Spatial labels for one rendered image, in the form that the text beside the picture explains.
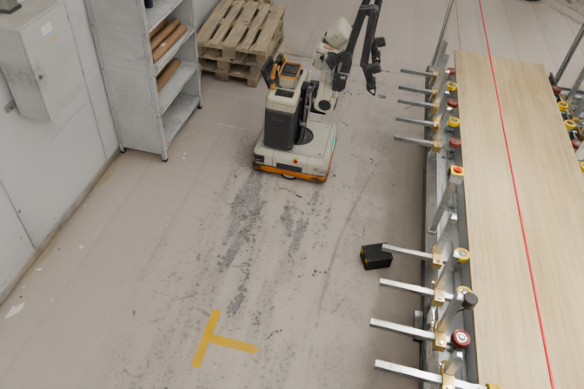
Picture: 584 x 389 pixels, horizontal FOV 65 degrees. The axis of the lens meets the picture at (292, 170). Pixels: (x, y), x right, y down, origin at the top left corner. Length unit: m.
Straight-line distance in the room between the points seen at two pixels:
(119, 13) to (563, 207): 3.20
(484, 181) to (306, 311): 1.46
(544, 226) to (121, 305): 2.72
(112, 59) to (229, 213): 1.50
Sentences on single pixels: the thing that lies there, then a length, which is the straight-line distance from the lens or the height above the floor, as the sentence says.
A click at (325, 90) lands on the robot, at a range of 3.70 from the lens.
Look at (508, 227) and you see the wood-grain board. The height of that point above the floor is 0.90.
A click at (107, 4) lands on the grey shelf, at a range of 3.67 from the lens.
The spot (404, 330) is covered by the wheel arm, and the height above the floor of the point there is 0.86.
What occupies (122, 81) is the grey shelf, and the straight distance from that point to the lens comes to 3.96.
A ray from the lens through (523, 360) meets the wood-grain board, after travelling 2.47.
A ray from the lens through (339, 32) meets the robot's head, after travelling 3.47.
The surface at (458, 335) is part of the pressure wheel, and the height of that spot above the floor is 0.90.
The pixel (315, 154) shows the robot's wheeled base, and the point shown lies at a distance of 3.96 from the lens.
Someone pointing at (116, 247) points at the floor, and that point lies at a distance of 3.73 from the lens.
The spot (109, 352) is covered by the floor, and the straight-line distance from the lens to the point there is 3.29.
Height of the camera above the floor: 2.86
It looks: 43 degrees down
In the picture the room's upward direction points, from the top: 6 degrees clockwise
